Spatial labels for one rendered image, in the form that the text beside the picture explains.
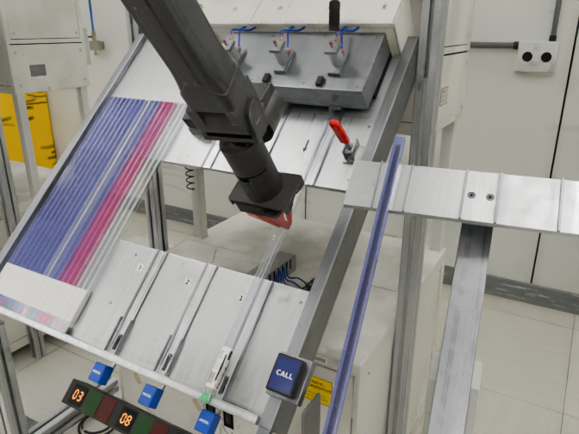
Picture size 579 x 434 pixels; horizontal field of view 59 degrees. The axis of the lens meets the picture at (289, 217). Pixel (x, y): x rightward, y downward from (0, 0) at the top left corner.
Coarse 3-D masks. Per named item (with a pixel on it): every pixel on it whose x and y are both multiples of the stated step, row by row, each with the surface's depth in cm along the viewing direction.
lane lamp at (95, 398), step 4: (92, 392) 84; (96, 392) 84; (88, 396) 84; (92, 396) 84; (96, 396) 83; (100, 396) 83; (88, 400) 84; (92, 400) 83; (96, 400) 83; (100, 400) 83; (84, 404) 83; (88, 404) 83; (92, 404) 83; (96, 404) 83; (84, 408) 83; (88, 408) 83; (92, 408) 83; (96, 408) 82; (88, 412) 82; (92, 412) 82; (92, 416) 82
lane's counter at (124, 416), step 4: (124, 408) 81; (128, 408) 80; (124, 412) 80; (128, 412) 80; (132, 412) 80; (136, 412) 79; (120, 416) 80; (124, 416) 80; (128, 416) 80; (132, 416) 79; (120, 420) 80; (124, 420) 80; (128, 420) 79; (132, 420) 79; (116, 424) 80; (120, 424) 80; (124, 424) 79; (128, 424) 79; (132, 424) 79; (120, 428) 79; (124, 428) 79; (128, 428) 79
